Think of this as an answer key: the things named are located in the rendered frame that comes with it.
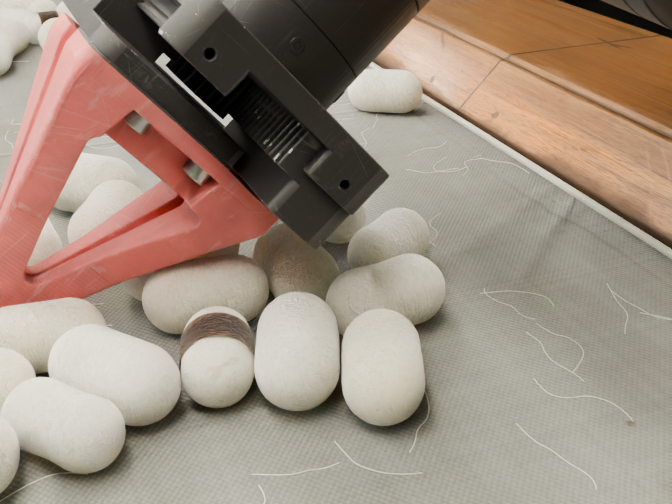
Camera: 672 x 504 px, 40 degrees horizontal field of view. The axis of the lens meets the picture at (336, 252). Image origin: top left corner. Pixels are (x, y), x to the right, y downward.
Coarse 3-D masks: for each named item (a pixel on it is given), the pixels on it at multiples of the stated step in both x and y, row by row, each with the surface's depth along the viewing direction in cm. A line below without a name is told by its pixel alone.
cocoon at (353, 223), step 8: (360, 208) 30; (352, 216) 30; (360, 216) 30; (344, 224) 30; (352, 224) 30; (360, 224) 30; (336, 232) 30; (344, 232) 30; (352, 232) 30; (328, 240) 30; (336, 240) 30; (344, 240) 30
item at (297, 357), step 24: (264, 312) 23; (288, 312) 23; (312, 312) 23; (264, 336) 22; (288, 336) 22; (312, 336) 22; (336, 336) 23; (264, 360) 22; (288, 360) 21; (312, 360) 21; (336, 360) 22; (264, 384) 22; (288, 384) 21; (312, 384) 21; (336, 384) 22; (288, 408) 22
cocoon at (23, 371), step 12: (0, 348) 22; (0, 360) 22; (12, 360) 22; (24, 360) 22; (0, 372) 21; (12, 372) 22; (24, 372) 22; (0, 384) 21; (12, 384) 21; (0, 396) 21; (0, 408) 21
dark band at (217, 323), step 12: (216, 312) 23; (192, 324) 23; (204, 324) 23; (216, 324) 23; (228, 324) 23; (240, 324) 23; (192, 336) 23; (204, 336) 22; (240, 336) 23; (252, 336) 24; (180, 348) 23; (252, 348) 23; (180, 360) 23
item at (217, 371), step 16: (192, 320) 23; (208, 336) 22; (224, 336) 22; (192, 352) 22; (208, 352) 22; (224, 352) 22; (240, 352) 22; (192, 368) 22; (208, 368) 22; (224, 368) 22; (240, 368) 22; (192, 384) 22; (208, 384) 22; (224, 384) 22; (240, 384) 22; (208, 400) 22; (224, 400) 22
